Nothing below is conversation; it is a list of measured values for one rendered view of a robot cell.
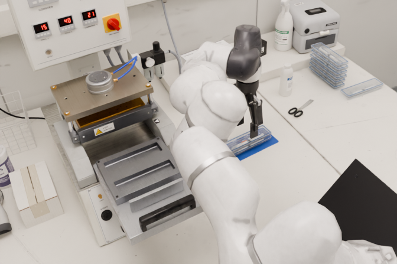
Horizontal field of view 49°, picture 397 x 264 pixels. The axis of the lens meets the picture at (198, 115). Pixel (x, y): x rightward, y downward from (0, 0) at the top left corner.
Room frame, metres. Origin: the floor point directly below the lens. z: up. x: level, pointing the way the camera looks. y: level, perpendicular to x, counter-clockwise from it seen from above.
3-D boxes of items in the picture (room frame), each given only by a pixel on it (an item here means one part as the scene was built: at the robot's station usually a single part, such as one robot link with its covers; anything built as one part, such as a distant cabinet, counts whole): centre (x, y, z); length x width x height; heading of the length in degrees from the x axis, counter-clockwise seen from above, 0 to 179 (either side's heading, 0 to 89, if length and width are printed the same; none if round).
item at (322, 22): (1.85, -0.54, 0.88); 0.25 x 0.20 x 0.17; 16
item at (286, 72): (1.49, -0.37, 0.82); 0.05 x 0.05 x 0.14
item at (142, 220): (0.71, 0.09, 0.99); 0.15 x 0.02 x 0.04; 116
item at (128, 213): (0.83, 0.15, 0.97); 0.30 x 0.22 x 0.08; 26
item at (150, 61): (1.32, 0.15, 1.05); 0.15 x 0.05 x 0.15; 116
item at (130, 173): (0.87, 0.18, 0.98); 0.20 x 0.17 x 0.03; 116
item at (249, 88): (1.19, -0.17, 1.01); 0.08 x 0.08 x 0.09
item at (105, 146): (1.14, 0.31, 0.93); 0.46 x 0.35 x 0.01; 26
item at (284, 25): (1.79, -0.42, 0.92); 0.09 x 0.08 x 0.25; 147
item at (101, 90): (1.15, 0.29, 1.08); 0.31 x 0.24 x 0.13; 116
